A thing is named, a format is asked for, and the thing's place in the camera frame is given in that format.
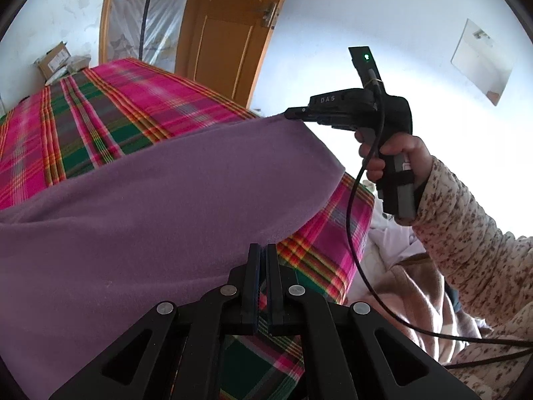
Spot clear plastic door curtain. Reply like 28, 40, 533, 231
102, 0, 196, 71

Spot black curtain strip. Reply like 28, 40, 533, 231
139, 0, 161, 62

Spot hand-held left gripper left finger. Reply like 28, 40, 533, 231
49, 242, 262, 400

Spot white floral quilt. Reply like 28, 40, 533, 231
366, 206, 427, 269

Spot person's right hand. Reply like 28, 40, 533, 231
355, 130, 434, 195

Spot white plastic bags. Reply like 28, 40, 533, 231
62, 54, 92, 76

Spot person's right forearm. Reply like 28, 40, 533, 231
410, 156, 533, 400

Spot brown cardboard box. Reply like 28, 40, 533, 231
33, 41, 71, 82

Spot wooden door frame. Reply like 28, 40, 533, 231
98, 0, 121, 65

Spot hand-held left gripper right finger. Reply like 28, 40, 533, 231
266, 244, 479, 400

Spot purple fleece pants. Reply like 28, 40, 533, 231
0, 114, 346, 400

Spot metal door handle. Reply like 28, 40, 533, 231
256, 2, 277, 30

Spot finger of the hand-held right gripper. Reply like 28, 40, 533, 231
284, 106, 320, 121

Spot wall mirror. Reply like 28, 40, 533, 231
451, 19, 517, 107

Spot plaid bed sheet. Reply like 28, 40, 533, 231
0, 57, 375, 400

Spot wooden door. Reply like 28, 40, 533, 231
175, 0, 298, 111

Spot black cable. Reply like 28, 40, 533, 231
345, 79, 533, 367

